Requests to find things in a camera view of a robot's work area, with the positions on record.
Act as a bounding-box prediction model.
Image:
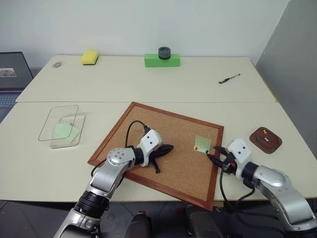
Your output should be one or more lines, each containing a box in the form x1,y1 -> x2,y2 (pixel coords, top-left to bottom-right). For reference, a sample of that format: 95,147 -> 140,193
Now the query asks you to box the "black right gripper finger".
207,154 -> 224,170
213,146 -> 229,157

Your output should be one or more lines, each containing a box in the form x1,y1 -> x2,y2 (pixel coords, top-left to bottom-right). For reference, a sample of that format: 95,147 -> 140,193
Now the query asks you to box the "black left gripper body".
148,144 -> 166,164

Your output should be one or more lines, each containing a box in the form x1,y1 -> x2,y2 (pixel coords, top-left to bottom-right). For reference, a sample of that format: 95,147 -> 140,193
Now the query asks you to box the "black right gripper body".
221,152 -> 239,175

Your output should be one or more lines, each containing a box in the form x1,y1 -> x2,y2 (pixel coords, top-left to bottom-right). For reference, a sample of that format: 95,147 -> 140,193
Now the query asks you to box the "green sticky note with pins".
193,134 -> 212,154

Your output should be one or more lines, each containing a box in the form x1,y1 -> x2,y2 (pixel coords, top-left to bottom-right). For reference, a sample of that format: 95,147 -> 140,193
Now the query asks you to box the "brown leather tray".
249,126 -> 283,155

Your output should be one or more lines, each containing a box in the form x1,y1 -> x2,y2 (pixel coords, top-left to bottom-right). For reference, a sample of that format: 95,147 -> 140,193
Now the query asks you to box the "clear plastic box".
50,114 -> 86,150

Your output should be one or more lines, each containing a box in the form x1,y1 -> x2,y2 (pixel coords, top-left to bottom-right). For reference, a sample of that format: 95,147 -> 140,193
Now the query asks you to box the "plain green sticky note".
53,122 -> 81,143

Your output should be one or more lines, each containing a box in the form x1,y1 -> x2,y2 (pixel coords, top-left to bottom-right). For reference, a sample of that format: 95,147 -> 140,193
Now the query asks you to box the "clear plastic tray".
38,105 -> 80,142

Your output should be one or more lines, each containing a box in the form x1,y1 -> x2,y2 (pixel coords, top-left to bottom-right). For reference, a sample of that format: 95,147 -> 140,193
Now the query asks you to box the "wood-framed cork board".
87,101 -> 225,212

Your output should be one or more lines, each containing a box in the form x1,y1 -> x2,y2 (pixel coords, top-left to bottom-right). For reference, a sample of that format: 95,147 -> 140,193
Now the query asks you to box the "dark rounded shape, red spot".
130,210 -> 152,238

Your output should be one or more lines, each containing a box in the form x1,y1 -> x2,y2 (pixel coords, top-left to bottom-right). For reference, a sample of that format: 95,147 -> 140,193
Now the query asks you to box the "black and clear pen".
218,73 -> 242,85

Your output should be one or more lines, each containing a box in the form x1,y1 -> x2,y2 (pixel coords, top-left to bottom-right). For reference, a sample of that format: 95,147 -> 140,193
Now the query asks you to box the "green rectangular block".
144,53 -> 181,68

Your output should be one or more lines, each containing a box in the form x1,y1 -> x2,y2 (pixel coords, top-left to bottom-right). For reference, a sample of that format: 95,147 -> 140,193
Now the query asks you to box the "grey cylinder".
158,46 -> 172,61

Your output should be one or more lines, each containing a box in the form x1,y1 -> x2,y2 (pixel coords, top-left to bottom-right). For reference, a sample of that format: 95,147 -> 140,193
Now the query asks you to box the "grey partition panel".
255,0 -> 317,160

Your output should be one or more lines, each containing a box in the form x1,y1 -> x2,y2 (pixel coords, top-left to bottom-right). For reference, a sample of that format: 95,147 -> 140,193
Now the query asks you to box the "yellow and green sponge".
81,51 -> 100,66

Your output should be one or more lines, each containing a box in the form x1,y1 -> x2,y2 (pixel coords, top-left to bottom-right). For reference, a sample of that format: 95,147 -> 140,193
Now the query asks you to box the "grey laptop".
0,51 -> 34,124

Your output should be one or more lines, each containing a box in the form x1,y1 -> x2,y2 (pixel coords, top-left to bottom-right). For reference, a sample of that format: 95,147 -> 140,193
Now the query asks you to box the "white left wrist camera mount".
136,129 -> 164,167

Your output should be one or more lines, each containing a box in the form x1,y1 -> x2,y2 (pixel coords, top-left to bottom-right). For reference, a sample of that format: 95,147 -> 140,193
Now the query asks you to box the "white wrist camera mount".
136,129 -> 164,167
227,138 -> 253,180

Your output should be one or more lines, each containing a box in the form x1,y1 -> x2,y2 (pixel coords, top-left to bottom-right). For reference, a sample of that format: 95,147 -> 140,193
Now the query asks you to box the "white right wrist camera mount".
227,138 -> 253,180

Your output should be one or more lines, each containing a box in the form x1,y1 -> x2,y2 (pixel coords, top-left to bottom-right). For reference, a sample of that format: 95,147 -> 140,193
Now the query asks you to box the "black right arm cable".
218,170 -> 256,214

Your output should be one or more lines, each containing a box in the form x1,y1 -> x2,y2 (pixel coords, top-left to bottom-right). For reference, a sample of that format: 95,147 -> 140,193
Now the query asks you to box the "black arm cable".
90,120 -> 151,177
218,170 -> 256,214

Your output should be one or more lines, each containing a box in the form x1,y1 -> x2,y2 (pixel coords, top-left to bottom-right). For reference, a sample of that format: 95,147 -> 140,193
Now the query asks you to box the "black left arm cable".
90,120 -> 151,177

